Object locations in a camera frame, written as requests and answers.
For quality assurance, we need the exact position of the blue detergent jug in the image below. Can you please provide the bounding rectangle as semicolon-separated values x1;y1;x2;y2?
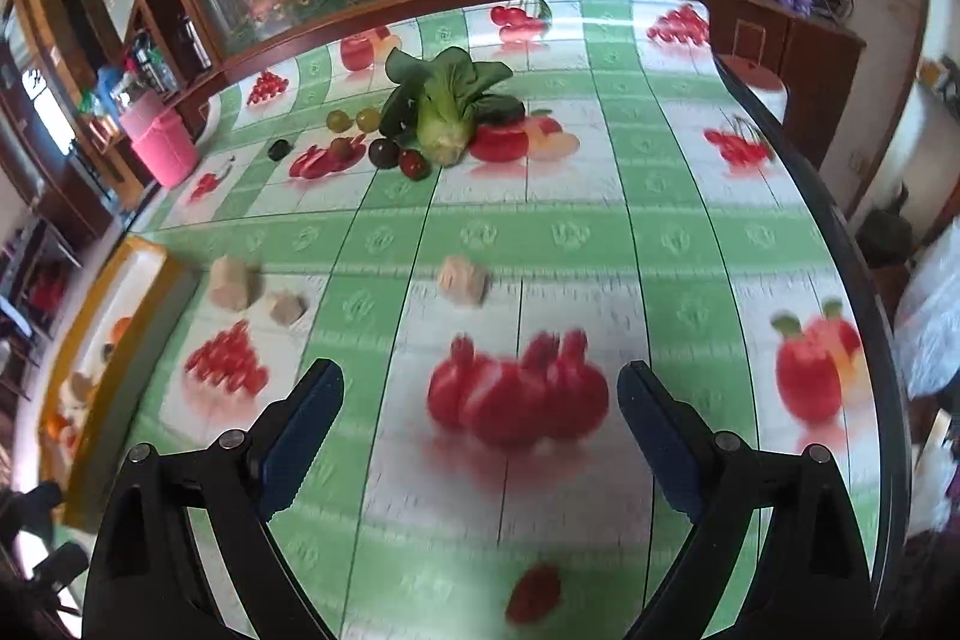
96;65;124;113

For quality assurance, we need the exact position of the bok choy vegetable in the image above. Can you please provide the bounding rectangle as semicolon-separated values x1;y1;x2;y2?
379;47;526;167

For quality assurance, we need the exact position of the pink knitted jar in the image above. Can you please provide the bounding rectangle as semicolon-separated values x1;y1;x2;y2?
119;91;199;190

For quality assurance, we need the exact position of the dark wooden sideboard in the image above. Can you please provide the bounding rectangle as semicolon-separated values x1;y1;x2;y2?
703;0;866;167

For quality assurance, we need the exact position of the beige chunk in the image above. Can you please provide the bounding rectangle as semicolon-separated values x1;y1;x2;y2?
436;255;490;308

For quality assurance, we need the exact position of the green grape right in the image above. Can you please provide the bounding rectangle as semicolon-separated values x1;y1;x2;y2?
355;107;381;133

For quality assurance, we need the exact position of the yellow rimmed white tray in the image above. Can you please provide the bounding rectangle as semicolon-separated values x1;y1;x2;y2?
37;236;197;534

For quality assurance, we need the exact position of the orange fruit one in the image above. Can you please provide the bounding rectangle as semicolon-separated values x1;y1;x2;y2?
107;317;132;344

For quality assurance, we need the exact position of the white plastic bag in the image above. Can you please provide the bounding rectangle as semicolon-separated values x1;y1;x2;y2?
893;230;958;398

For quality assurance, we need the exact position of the small red date by bok choy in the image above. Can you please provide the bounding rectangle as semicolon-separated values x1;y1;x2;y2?
398;149;431;182

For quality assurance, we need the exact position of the dark plum by bok choy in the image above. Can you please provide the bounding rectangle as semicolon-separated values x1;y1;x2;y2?
368;138;402;169

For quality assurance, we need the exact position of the orange fruit two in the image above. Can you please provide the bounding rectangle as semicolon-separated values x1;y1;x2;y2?
46;413;70;440

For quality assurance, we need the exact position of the beige cut chunk two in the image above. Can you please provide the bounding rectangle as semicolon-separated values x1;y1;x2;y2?
206;255;260;312

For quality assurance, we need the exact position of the dark red date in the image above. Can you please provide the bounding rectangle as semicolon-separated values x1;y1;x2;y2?
505;564;563;626

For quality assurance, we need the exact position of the small black plum left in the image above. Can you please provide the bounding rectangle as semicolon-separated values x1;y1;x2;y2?
267;140;291;163

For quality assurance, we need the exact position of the green grape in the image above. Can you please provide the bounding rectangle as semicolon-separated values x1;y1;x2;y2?
355;107;381;133
325;110;353;133

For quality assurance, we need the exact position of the beige cut chunk four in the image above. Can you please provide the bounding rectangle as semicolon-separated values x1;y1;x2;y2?
268;291;308;328

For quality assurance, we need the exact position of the brown grape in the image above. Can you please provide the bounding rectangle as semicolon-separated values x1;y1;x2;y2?
329;136;353;161

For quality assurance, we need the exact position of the green grape left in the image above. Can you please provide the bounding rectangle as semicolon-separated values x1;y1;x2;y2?
325;110;353;133

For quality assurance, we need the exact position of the beige cut chunk one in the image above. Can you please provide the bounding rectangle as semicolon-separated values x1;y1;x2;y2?
67;372;93;403

